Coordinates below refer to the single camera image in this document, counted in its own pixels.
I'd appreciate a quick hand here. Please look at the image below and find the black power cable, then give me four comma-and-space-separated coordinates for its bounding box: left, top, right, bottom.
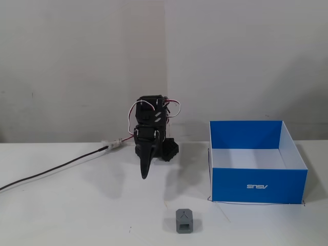
0, 146, 110, 192

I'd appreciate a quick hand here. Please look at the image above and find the gray plastic block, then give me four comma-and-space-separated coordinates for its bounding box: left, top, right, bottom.
175, 208, 193, 234

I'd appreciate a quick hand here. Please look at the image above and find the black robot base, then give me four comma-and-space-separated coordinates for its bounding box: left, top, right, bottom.
161, 137, 179, 162

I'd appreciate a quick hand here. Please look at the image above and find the red white servo wire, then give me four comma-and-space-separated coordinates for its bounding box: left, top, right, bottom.
163, 100, 181, 119
126, 100, 145, 136

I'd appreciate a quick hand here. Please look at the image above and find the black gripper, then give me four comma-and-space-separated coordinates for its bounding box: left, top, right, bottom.
133, 124, 166, 180

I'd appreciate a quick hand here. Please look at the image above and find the blue white cardboard box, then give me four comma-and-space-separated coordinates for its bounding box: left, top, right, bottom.
208, 120, 309, 204

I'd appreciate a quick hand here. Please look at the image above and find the white cable connector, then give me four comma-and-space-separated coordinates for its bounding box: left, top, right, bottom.
101, 138, 122, 150

